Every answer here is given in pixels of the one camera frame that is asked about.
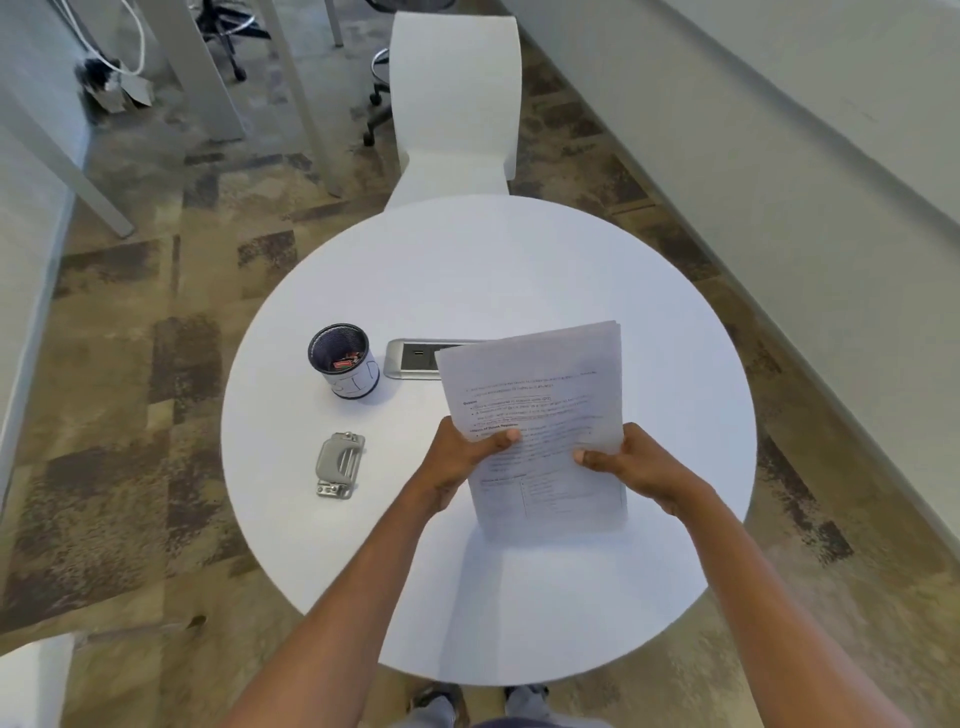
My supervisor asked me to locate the person's right hand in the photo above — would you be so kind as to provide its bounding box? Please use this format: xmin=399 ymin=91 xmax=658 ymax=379
xmin=573 ymin=423 xmax=714 ymax=519

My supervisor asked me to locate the white curved chair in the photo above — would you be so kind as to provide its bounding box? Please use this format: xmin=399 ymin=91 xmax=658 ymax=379
xmin=382 ymin=11 xmax=523 ymax=213

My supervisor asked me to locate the white slanted desk leg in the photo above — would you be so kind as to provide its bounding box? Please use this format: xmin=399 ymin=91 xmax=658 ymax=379
xmin=255 ymin=0 xmax=345 ymax=199

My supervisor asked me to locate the white seat corner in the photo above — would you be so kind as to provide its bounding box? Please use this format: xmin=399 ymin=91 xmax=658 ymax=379
xmin=0 ymin=633 xmax=76 ymax=728

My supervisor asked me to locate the person's left forearm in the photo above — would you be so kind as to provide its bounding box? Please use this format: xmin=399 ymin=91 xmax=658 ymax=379
xmin=216 ymin=480 xmax=448 ymax=728

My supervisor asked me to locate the person's left hand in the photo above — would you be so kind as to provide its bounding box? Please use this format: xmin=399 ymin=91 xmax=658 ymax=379
xmin=411 ymin=416 xmax=522 ymax=514

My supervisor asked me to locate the grey hole punch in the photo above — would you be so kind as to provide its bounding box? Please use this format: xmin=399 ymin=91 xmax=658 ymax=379
xmin=315 ymin=431 xmax=366 ymax=500

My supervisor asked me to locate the black office chair base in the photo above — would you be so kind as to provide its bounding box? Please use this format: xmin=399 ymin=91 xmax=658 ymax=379
xmin=195 ymin=0 xmax=273 ymax=82

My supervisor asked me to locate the silver table power outlet panel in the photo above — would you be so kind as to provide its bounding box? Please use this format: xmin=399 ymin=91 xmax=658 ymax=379
xmin=383 ymin=338 xmax=489 ymax=381

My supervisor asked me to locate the white round table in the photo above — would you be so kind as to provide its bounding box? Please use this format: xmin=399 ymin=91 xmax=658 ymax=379
xmin=220 ymin=195 xmax=757 ymax=687

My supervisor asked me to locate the black rolling stool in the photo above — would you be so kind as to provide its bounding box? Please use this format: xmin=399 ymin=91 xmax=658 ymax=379
xmin=363 ymin=46 xmax=394 ymax=148

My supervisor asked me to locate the white cable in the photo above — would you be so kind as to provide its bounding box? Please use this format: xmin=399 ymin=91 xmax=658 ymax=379
xmin=60 ymin=0 xmax=147 ymax=76

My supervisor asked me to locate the black mesh pen cup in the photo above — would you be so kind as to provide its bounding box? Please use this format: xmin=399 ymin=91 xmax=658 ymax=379
xmin=307 ymin=323 xmax=381 ymax=402

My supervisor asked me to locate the person's right forearm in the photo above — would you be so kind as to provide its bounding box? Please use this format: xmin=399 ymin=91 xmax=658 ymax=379
xmin=658 ymin=483 xmax=912 ymax=728

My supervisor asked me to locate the person's right shoe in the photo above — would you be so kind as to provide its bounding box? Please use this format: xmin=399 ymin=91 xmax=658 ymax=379
xmin=504 ymin=684 xmax=550 ymax=728

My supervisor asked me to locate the stack of printed paper sheets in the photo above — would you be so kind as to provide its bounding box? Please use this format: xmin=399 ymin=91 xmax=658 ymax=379
xmin=435 ymin=321 xmax=630 ymax=541

